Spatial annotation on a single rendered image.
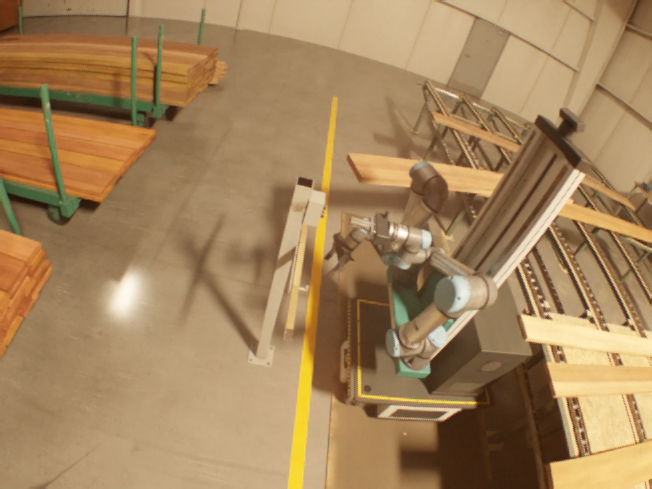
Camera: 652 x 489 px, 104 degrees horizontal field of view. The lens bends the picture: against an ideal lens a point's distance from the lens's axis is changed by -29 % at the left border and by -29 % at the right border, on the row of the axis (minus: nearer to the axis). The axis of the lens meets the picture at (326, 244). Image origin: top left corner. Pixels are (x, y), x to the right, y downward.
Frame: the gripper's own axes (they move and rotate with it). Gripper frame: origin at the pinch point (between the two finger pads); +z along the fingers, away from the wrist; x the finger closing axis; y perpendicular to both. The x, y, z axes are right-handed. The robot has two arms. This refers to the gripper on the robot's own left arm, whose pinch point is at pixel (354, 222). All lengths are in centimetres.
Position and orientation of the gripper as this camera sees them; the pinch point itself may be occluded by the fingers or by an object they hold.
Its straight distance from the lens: 137.0
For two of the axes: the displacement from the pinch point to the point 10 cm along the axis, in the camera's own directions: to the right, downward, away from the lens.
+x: -0.7, 7.2, -6.9
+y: 2.5, -6.5, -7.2
